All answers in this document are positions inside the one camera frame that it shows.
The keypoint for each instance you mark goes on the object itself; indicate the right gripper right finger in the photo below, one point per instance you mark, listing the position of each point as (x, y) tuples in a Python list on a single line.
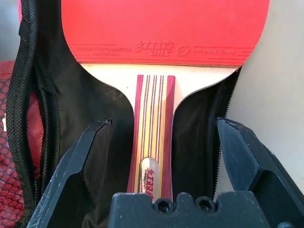
[(261, 171)]

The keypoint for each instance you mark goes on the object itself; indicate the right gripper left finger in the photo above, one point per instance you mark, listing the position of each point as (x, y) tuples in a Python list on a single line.
[(71, 178)]

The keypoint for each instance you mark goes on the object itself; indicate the black and red paddle case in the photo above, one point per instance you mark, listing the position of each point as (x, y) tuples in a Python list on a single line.
[(95, 102)]

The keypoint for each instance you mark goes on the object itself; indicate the red ping-pong paddle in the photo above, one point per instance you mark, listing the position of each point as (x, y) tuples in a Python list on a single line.
[(166, 23)]

